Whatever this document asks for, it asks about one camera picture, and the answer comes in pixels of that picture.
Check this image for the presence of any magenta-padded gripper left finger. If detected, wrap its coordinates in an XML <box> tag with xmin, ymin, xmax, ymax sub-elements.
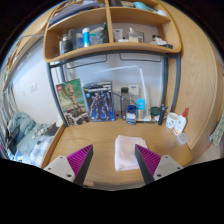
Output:
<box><xmin>43</xmin><ymin>144</ymin><xmax>94</xmax><ymax>187</ymax></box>

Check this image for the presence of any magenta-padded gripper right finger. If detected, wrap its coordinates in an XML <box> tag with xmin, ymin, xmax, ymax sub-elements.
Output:
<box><xmin>134</xmin><ymin>144</ymin><xmax>183</xmax><ymax>185</ymax></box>

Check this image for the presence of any pale pink towel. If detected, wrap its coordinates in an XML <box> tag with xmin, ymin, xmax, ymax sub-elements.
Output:
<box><xmin>114</xmin><ymin>134</ymin><xmax>148</xmax><ymax>172</ymax></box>

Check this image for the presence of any clear plastic cup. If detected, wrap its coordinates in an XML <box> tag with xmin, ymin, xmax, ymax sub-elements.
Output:
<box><xmin>175</xmin><ymin>132</ymin><xmax>190</xmax><ymax>147</ymax></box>

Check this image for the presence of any white red-capped lotion bottle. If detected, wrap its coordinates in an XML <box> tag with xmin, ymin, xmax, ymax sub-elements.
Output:
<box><xmin>172</xmin><ymin>107</ymin><xmax>190</xmax><ymax>136</ymax></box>

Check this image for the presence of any white mug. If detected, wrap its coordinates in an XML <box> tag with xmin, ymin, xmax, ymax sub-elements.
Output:
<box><xmin>165</xmin><ymin>112</ymin><xmax>179</xmax><ymax>130</ymax></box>

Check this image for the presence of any bed with blue bedding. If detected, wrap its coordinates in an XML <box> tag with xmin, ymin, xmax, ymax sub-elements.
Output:
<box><xmin>0</xmin><ymin>111</ymin><xmax>63</xmax><ymax>168</ymax></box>

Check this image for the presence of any black slim bottle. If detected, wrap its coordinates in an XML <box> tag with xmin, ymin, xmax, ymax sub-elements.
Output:
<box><xmin>157</xmin><ymin>103</ymin><xmax>169</xmax><ymax>126</ymax></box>

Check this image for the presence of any dark green small object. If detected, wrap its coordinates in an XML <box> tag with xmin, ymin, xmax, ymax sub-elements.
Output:
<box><xmin>149</xmin><ymin>106</ymin><xmax>162</xmax><ymax>118</ymax></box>

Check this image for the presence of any small blue box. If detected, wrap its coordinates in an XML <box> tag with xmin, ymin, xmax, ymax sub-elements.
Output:
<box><xmin>125</xmin><ymin>104</ymin><xmax>138</xmax><ymax>126</ymax></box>

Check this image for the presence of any green patterned hanging cloth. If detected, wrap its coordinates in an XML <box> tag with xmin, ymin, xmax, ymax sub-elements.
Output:
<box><xmin>209</xmin><ymin>114</ymin><xmax>224</xmax><ymax>146</ymax></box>

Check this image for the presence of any light blue card packet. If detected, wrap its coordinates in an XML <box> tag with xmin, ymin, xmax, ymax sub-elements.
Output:
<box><xmin>136</xmin><ymin>98</ymin><xmax>146</xmax><ymax>120</ymax></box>

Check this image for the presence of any green tree figure toy box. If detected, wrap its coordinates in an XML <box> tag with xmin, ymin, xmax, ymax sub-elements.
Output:
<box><xmin>54</xmin><ymin>78</ymin><xmax>91</xmax><ymax>127</ymax></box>

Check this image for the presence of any blue robot model kit box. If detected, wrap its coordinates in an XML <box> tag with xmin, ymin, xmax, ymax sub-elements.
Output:
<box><xmin>82</xmin><ymin>80</ymin><xmax>116</xmax><ymax>123</ymax></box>

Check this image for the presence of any clear dark-capped water bottle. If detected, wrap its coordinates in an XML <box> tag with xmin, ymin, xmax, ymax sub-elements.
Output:
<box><xmin>120</xmin><ymin>86</ymin><xmax>130</xmax><ymax>120</ymax></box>

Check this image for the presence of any white arched desk lamp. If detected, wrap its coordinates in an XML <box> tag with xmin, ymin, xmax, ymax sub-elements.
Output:
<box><xmin>94</xmin><ymin>64</ymin><xmax>153</xmax><ymax>123</ymax></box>

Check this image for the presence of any wooden shelf unit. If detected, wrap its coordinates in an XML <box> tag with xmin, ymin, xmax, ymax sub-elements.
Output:
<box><xmin>42</xmin><ymin>0</ymin><xmax>183</xmax><ymax>64</ymax></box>

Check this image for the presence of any white wall socket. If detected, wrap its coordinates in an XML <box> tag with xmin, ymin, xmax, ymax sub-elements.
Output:
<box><xmin>128</xmin><ymin>83</ymin><xmax>140</xmax><ymax>96</ymax></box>

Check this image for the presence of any white wall switch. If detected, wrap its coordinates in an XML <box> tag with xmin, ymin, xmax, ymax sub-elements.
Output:
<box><xmin>28</xmin><ymin>82</ymin><xmax>38</xmax><ymax>93</ymax></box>

